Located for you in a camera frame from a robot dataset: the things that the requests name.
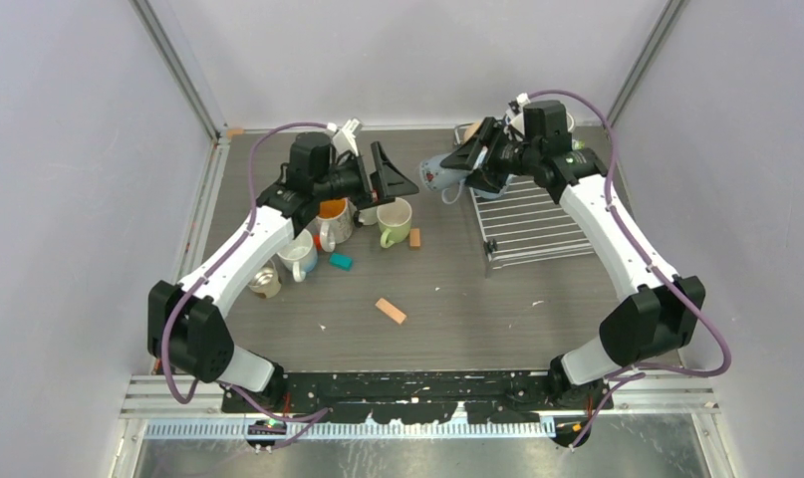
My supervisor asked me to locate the small grey blue mug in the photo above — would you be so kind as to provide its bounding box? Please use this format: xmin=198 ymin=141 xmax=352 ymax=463
xmin=417 ymin=153 xmax=479 ymax=205

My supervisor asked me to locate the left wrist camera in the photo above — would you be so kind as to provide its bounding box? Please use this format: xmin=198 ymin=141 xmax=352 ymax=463
xmin=325 ymin=118 xmax=364 ymax=156

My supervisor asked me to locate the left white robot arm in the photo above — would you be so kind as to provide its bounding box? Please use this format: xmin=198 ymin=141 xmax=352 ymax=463
xmin=146 ymin=122 xmax=419 ymax=412

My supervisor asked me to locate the wire dish rack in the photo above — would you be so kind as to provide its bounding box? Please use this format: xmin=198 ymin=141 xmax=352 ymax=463
xmin=453 ymin=120 xmax=620 ymax=279

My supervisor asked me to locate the long light wooden block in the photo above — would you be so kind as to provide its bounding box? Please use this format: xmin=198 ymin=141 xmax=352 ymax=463
xmin=375 ymin=298 xmax=406 ymax=325

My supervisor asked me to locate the beige brown cup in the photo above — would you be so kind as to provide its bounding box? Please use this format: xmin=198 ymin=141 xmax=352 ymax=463
xmin=247 ymin=260 xmax=282 ymax=299

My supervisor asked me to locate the white fluted bowl cup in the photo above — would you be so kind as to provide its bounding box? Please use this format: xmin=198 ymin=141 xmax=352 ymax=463
xmin=354 ymin=206 xmax=378 ymax=227

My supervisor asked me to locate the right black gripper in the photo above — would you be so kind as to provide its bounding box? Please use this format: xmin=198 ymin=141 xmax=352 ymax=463
xmin=440 ymin=117 xmax=540 ymax=194

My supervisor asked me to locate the blue white gradient mug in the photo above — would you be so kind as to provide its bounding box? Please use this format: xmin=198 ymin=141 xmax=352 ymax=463
xmin=277 ymin=229 xmax=318 ymax=283

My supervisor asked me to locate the small brown wooden block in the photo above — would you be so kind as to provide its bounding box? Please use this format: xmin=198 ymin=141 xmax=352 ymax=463
xmin=408 ymin=228 xmax=421 ymax=249

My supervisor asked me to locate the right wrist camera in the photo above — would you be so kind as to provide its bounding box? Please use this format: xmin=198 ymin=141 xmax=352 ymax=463
xmin=503 ymin=93 xmax=530 ymax=137

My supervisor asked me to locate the light blue mug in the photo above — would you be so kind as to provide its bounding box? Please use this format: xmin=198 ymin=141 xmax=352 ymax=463
xmin=491 ymin=184 xmax=509 ymax=200

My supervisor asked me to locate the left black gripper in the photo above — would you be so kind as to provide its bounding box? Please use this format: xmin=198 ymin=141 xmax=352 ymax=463
xmin=316 ymin=143 xmax=419 ymax=212

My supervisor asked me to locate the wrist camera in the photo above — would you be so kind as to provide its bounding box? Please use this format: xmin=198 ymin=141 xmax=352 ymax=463
xmin=325 ymin=118 xmax=364 ymax=156
xmin=503 ymin=93 xmax=530 ymax=137

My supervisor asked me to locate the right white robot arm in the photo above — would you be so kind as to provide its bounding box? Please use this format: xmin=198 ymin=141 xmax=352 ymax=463
xmin=418 ymin=100 xmax=705 ymax=409

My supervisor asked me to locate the teal block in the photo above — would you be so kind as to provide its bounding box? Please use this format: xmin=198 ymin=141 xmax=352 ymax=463
xmin=329 ymin=253 xmax=354 ymax=271

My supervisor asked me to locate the light green mug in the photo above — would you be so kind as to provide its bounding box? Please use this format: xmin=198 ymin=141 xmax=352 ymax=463
xmin=377 ymin=198 xmax=412 ymax=249

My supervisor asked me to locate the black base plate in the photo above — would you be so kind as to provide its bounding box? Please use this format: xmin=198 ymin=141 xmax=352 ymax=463
xmin=221 ymin=369 xmax=609 ymax=425

